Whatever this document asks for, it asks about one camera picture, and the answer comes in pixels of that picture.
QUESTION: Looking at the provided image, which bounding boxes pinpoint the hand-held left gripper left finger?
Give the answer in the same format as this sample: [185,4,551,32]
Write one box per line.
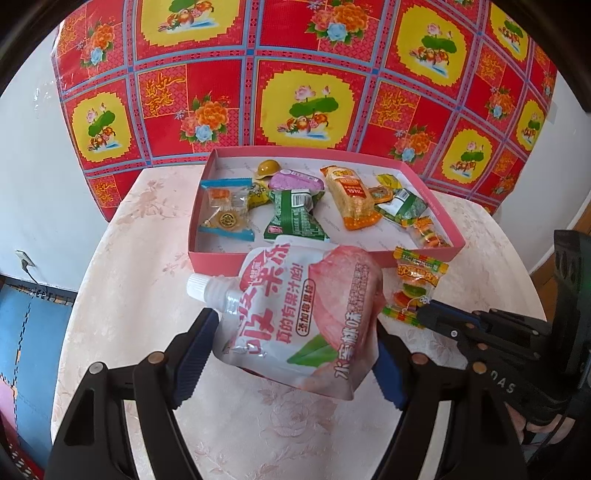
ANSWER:
[44,307,220,480]

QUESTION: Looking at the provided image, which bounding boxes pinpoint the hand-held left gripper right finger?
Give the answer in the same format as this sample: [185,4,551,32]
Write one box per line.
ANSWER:
[373,323,527,480]

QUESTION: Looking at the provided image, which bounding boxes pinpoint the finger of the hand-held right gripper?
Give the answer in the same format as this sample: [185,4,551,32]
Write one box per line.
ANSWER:
[418,310,536,361]
[431,300,552,337]

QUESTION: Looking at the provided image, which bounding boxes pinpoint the colourful gummy candy packet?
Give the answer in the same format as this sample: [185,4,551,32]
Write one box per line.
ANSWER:
[409,216,452,249]
[381,247,451,328]

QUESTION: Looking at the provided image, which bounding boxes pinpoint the pink cardboard box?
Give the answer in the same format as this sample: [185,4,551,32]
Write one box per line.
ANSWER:
[187,145,466,275]

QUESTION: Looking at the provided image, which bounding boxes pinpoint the white pink jelly drink pouch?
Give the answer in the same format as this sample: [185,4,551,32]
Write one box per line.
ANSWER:
[186,235,386,401]

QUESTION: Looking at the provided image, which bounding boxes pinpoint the green snack packet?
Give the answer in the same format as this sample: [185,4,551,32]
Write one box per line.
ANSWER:
[263,188,331,243]
[374,187,430,229]

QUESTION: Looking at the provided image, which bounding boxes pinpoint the yellow snack packet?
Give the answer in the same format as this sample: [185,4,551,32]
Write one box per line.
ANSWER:
[247,182,273,208]
[369,173,404,204]

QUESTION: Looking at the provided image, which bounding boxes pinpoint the orange bread packet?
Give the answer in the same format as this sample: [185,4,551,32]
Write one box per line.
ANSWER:
[320,165,382,232]

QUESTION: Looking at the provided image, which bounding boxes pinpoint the clear blue-edged pastry packet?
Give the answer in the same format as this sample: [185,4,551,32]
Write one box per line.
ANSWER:
[198,179,257,241]

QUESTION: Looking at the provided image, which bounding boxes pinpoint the purple plastic case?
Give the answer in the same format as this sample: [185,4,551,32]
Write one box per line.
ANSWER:
[269,169,324,192]

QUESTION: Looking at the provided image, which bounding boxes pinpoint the person's right hand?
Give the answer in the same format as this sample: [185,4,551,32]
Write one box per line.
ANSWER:
[505,404,591,446]

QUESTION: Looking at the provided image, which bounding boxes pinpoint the blue foam floor mat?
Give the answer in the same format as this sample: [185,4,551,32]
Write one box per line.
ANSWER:
[0,274,77,398]

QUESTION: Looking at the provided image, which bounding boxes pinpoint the dark dotted cloth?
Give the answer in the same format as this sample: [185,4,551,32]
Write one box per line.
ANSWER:
[0,438,47,480]

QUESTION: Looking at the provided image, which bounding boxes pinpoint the red floral printed cloth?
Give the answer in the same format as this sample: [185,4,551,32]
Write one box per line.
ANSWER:
[51,0,559,222]

